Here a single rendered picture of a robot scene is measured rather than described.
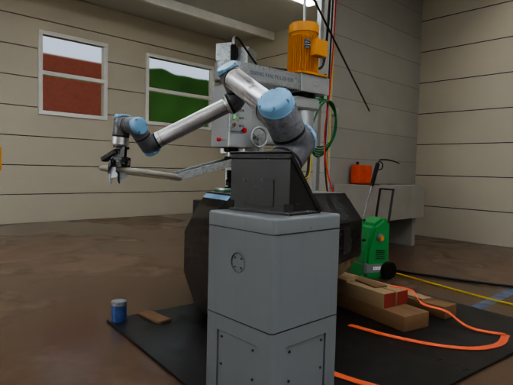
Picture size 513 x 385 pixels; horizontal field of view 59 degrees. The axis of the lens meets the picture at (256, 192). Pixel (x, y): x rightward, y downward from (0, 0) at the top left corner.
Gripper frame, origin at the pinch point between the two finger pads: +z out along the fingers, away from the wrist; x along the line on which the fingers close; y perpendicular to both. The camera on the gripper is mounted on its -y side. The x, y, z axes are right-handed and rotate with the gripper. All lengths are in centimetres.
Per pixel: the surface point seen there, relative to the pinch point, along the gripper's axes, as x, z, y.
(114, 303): 29, 81, -19
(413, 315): 111, 70, 155
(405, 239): 474, 72, 107
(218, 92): 73, -62, 18
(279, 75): 105, -81, 47
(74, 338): 1, 96, -22
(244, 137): 79, -34, 37
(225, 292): -33, 35, 93
